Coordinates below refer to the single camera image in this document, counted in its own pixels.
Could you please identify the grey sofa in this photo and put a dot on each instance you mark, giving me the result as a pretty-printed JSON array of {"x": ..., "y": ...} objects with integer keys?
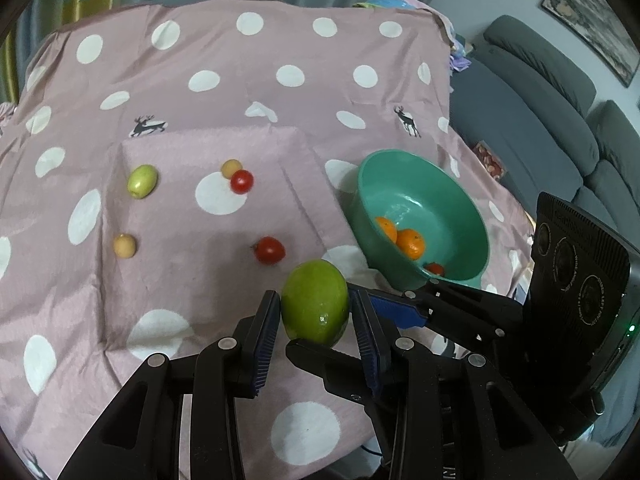
[{"x": 525, "y": 100}]

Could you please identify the large green lime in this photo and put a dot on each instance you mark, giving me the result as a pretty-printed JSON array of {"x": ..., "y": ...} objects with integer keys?
[{"x": 315, "y": 302}]

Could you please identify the pink polka dot blanket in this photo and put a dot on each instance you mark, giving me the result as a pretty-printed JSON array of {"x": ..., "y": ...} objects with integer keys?
[{"x": 250, "y": 110}]

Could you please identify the red printed packet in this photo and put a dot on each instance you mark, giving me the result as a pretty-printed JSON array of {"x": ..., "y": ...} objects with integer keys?
[{"x": 487, "y": 159}]

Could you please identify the red cherry tomato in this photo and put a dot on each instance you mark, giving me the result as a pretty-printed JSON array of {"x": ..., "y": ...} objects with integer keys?
[
  {"x": 270, "y": 250},
  {"x": 435, "y": 269},
  {"x": 242, "y": 182}
]

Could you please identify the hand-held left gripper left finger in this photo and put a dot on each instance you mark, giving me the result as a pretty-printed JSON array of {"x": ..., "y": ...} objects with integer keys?
[{"x": 265, "y": 345}]

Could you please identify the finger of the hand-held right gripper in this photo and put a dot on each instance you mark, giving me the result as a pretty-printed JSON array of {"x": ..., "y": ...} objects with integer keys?
[
  {"x": 325, "y": 362},
  {"x": 402, "y": 312}
]

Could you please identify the colourful pastel cloth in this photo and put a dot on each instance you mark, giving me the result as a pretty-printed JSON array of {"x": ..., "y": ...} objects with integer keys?
[{"x": 395, "y": 2}]

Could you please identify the green plastic bowl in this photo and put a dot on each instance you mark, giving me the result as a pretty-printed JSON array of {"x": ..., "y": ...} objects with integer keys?
[{"x": 425, "y": 195}]

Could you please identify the purple cloth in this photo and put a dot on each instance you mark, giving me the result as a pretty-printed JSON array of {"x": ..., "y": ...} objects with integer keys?
[{"x": 459, "y": 59}]

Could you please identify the framed wall picture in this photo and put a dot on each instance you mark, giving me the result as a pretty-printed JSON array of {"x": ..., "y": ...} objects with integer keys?
[{"x": 590, "y": 15}]

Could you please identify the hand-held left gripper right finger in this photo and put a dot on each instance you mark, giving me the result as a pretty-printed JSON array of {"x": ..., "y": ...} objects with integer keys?
[{"x": 369, "y": 347}]

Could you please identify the small tan longan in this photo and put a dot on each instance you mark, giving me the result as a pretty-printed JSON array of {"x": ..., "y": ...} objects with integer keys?
[
  {"x": 125, "y": 246},
  {"x": 230, "y": 167}
]

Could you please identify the small green fruit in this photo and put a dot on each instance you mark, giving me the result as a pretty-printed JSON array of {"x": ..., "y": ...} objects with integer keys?
[{"x": 142, "y": 181}]

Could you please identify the orange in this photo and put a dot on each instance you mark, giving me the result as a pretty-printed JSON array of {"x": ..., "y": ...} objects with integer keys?
[
  {"x": 386, "y": 229},
  {"x": 411, "y": 244}
]

